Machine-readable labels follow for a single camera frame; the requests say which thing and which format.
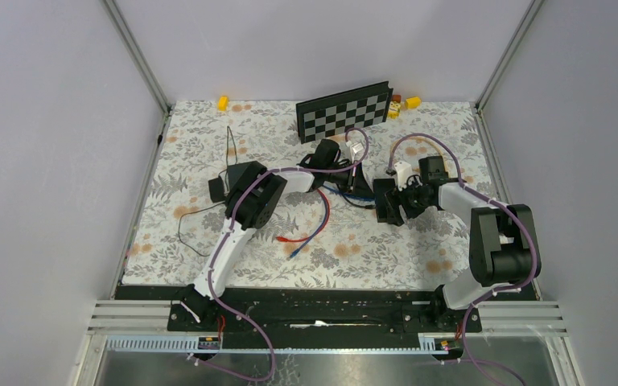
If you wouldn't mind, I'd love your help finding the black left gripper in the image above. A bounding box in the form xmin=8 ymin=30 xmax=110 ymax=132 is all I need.
xmin=323 ymin=161 xmax=374 ymax=201

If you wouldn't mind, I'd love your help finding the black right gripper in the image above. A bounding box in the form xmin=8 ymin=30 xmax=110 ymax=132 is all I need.
xmin=382 ymin=176 xmax=432 ymax=228

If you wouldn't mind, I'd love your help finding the black ribbed network switch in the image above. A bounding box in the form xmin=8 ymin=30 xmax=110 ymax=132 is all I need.
xmin=373 ymin=179 xmax=404 ymax=226

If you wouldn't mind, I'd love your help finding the yellow ethernet cable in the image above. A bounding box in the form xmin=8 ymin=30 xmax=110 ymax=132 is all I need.
xmin=393 ymin=135 xmax=462 ymax=171

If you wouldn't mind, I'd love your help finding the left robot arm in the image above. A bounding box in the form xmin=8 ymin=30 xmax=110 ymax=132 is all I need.
xmin=179 ymin=139 xmax=369 ymax=331

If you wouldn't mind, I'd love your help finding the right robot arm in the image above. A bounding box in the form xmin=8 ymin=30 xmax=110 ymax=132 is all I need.
xmin=373 ymin=156 xmax=542 ymax=331

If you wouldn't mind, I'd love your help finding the floral patterned table mat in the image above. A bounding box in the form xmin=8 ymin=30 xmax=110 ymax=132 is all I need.
xmin=122 ymin=101 xmax=496 ymax=290

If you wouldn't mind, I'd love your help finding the checkerboard calibration board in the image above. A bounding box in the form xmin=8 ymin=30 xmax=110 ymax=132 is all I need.
xmin=295 ymin=81 xmax=393 ymax=144

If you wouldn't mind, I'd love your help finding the small toy figure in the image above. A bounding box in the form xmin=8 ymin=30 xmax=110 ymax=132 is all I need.
xmin=387 ymin=94 xmax=402 ymax=119

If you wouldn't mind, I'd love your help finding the yellow block right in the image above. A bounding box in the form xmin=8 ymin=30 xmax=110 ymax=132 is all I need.
xmin=404 ymin=96 xmax=422 ymax=109

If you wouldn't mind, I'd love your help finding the yellow block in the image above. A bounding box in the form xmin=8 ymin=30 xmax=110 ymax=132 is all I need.
xmin=216 ymin=95 xmax=229 ymax=112
xmin=404 ymin=96 xmax=422 ymax=109

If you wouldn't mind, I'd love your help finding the yellow block left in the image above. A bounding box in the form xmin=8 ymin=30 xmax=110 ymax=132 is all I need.
xmin=216 ymin=95 xmax=229 ymax=112

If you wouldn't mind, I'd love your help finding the black ethernet cable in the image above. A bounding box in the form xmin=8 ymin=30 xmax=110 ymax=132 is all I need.
xmin=336 ymin=183 xmax=377 ymax=211

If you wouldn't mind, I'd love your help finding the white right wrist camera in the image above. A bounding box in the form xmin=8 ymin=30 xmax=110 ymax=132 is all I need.
xmin=393 ymin=161 xmax=415 ymax=191

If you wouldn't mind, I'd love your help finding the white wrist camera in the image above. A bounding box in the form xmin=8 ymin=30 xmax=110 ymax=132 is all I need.
xmin=345 ymin=141 xmax=367 ymax=163
xmin=393 ymin=161 xmax=415 ymax=191

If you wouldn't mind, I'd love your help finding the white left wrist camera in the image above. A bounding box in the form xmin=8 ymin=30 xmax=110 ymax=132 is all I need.
xmin=345 ymin=141 xmax=367 ymax=163

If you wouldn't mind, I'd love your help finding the red ethernet cable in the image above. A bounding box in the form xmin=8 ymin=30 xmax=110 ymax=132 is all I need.
xmin=275 ymin=187 xmax=332 ymax=244

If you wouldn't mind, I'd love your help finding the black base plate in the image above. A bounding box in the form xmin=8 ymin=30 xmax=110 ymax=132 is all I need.
xmin=114 ymin=285 xmax=539 ymax=351

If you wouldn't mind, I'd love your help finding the thin black power cable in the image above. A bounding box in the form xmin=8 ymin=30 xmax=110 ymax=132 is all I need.
xmin=177 ymin=125 xmax=257 ymax=258

